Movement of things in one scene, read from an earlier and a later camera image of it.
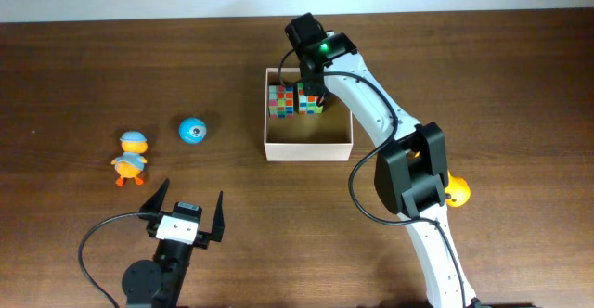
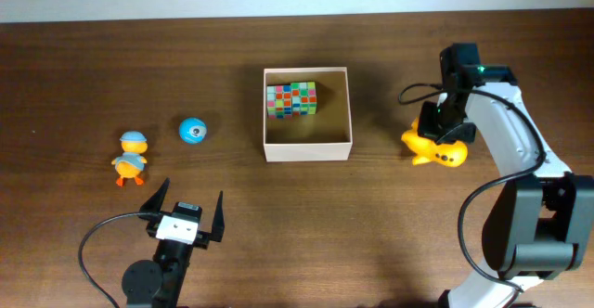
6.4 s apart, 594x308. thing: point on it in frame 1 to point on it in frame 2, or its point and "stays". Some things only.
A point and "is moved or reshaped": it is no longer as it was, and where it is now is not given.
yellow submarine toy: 458,189 is moved or reshaped
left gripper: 201,238 stays
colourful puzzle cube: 281,102 stays
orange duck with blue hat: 130,163 stays
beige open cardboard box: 327,136 stays
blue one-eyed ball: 192,130 stays
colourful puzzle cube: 307,104 is moved or reshaped
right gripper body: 314,85 to 458,133
